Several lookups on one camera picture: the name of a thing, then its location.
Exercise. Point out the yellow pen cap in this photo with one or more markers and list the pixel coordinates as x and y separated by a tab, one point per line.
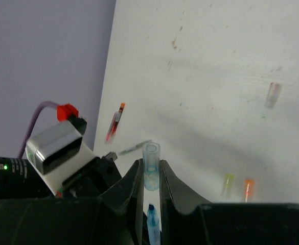
227	185

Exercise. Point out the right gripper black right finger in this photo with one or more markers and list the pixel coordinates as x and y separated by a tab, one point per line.
188	218

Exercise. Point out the clear blue pen cap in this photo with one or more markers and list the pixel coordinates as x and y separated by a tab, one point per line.
151	160

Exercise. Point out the orange pen cap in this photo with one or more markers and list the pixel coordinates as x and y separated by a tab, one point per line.
249	188

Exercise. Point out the light blue highlighter pen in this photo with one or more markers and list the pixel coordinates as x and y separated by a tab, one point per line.
153	225

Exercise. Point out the red pen left side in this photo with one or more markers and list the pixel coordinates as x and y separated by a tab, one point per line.
114	123

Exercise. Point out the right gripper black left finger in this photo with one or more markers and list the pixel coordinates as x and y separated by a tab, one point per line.
114	217

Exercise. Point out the small pale pen cap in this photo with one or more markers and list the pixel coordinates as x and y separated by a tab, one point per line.
273	94

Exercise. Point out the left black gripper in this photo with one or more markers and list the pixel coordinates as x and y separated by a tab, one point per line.
19	180

